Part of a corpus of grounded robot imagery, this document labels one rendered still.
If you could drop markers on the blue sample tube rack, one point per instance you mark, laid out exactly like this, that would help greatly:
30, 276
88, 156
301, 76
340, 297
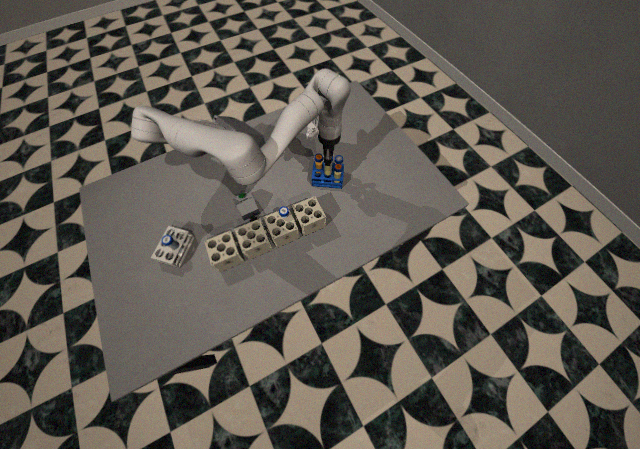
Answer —
322, 180

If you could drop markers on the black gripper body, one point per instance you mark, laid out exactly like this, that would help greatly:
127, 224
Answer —
329, 143

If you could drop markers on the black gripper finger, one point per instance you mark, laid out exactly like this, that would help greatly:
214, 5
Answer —
327, 159

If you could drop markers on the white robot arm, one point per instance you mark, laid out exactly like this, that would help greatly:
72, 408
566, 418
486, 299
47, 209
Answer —
239, 153

